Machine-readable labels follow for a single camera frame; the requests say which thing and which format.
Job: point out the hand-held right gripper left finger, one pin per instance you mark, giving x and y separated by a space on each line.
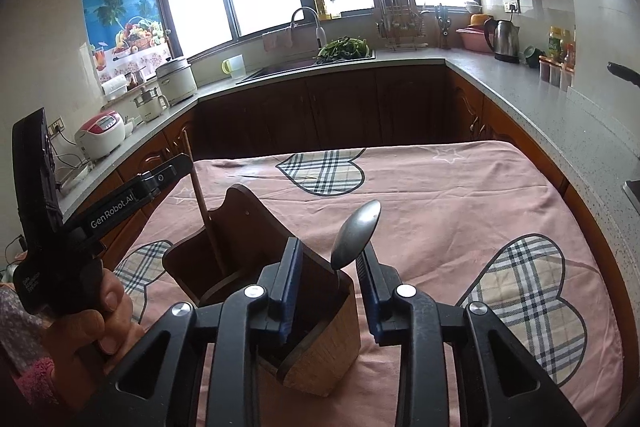
292 289

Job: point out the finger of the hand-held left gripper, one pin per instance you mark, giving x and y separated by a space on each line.
167 174

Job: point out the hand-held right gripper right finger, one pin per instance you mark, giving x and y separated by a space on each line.
367 294

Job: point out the wooden chopstick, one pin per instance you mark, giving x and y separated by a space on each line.
202 202

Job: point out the wooden utensil holder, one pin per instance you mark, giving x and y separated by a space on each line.
327 347

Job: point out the metal spoon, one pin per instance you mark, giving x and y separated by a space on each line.
357 227

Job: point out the person's left forearm floral sleeve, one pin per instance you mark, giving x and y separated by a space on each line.
20 347

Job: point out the person's left hand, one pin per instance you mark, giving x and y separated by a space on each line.
117 302

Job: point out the small white electric pot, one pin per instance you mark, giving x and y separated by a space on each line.
150 104

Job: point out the white and red rice cooker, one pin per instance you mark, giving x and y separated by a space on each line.
100 132

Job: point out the large white cooker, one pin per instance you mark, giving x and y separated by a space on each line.
175 82

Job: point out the pink tablecloth with plaid hearts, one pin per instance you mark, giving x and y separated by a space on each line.
425 207

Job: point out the kitchen sink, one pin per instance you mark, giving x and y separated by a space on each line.
280 71

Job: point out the pink dish cloth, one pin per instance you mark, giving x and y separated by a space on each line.
277 39

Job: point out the wooden base cabinets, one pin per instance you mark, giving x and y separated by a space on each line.
350 107

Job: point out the chrome kitchen faucet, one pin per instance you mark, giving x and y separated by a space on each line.
320 34

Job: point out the green leafy vegetables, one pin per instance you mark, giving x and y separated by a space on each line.
345 48

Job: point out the yellow oil bottle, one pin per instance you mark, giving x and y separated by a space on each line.
319 4

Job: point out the clear soap bottle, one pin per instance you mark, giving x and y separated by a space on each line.
334 9

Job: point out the grey speckled countertop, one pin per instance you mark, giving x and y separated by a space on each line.
550 107

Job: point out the wooden cutting board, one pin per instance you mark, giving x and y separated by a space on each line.
376 4

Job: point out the metal dish rack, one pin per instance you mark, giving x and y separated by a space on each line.
402 27

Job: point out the wooden knife block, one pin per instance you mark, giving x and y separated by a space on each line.
443 34

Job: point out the pink plastic basin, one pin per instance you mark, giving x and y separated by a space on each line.
472 41

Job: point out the metal appliance edge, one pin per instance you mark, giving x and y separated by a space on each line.
632 189

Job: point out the spice jar set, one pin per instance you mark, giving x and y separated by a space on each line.
555 74

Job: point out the stainless steel electric kettle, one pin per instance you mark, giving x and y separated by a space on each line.
505 39

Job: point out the orange bowl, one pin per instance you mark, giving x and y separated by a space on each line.
480 20

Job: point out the white bowl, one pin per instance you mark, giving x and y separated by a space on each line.
472 8

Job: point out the yellow-green sauce bottle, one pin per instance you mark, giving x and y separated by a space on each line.
554 44

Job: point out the red-capped sauce bottle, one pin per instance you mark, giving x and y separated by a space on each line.
569 52

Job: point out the wall outlet with plug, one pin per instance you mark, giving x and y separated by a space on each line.
56 126

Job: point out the tropical fruit wall poster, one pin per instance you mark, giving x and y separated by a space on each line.
120 7

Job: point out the white wall outlet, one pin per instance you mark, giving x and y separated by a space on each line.
512 5

